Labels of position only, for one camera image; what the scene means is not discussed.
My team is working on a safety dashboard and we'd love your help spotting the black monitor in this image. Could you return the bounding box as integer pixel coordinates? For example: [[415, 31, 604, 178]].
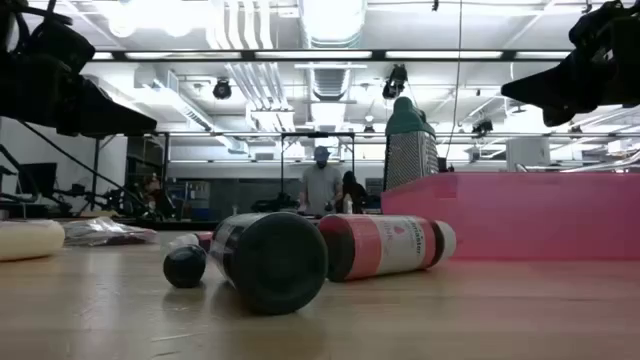
[[17, 162, 59, 196]]

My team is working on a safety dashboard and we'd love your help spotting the clear plastic food bag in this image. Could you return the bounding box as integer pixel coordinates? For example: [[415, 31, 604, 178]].
[[62, 216, 159, 247]]

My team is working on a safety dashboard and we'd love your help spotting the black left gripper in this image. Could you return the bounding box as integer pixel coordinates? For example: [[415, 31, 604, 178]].
[[0, 52, 158, 137]]

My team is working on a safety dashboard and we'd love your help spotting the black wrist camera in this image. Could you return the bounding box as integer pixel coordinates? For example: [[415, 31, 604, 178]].
[[22, 19, 96, 76], [568, 2, 615, 49]]

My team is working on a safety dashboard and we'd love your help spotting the large black bottle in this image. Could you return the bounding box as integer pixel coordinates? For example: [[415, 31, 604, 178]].
[[208, 211, 330, 316]]

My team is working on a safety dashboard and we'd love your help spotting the black table frame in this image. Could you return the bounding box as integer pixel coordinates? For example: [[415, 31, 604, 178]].
[[117, 218, 321, 232]]

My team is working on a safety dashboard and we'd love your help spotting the pink plastic tray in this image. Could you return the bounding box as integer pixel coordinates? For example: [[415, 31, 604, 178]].
[[380, 172, 640, 261]]

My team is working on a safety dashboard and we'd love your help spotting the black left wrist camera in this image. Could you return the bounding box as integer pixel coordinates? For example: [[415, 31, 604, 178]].
[[22, 19, 96, 76]]

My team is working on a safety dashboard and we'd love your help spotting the cream rounded object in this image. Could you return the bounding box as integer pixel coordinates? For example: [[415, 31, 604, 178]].
[[0, 219, 66, 262]]

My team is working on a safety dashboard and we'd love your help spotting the small black cap bottle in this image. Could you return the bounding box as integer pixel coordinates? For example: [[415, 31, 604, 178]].
[[162, 232, 214, 289]]

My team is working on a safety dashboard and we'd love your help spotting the pink label bottle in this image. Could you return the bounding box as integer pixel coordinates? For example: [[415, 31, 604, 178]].
[[318, 213, 457, 283]]

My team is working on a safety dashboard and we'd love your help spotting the thin hanging black cable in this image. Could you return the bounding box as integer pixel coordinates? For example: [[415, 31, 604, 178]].
[[444, 0, 464, 161]]

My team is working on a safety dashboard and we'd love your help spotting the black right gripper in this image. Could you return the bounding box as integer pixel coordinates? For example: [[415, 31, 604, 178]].
[[501, 14, 640, 127]]

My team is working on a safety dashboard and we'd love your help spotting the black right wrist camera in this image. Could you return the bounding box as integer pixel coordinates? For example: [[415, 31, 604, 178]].
[[568, 2, 615, 49]]

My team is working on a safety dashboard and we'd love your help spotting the black overhead light bar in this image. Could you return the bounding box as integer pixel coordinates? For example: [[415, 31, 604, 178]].
[[92, 48, 574, 63]]

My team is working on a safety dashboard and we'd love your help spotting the silver air duct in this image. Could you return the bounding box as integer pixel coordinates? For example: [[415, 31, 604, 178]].
[[298, 0, 369, 101]]

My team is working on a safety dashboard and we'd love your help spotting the black frame stand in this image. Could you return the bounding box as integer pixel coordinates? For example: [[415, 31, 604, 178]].
[[279, 131, 357, 201]]

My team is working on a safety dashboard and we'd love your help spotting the black ceiling spotlight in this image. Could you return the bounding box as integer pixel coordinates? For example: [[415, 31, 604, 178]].
[[471, 118, 495, 139], [212, 78, 233, 101], [381, 63, 409, 100]]

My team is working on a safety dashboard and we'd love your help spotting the person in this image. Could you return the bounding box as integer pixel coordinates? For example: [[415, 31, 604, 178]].
[[341, 170, 370, 215], [298, 145, 344, 217]]

